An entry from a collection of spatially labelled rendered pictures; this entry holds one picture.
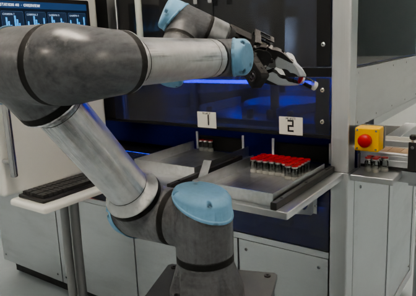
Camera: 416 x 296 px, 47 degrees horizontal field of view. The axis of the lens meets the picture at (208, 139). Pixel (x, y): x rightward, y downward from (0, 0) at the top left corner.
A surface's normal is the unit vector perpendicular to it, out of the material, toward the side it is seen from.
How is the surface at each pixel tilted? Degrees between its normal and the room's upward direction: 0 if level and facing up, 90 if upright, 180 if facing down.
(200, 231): 90
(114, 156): 91
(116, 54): 73
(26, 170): 90
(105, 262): 90
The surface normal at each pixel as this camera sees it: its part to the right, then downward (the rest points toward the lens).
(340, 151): -0.58, 0.18
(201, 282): -0.10, -0.10
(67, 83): 0.19, 0.56
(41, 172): 0.81, 0.08
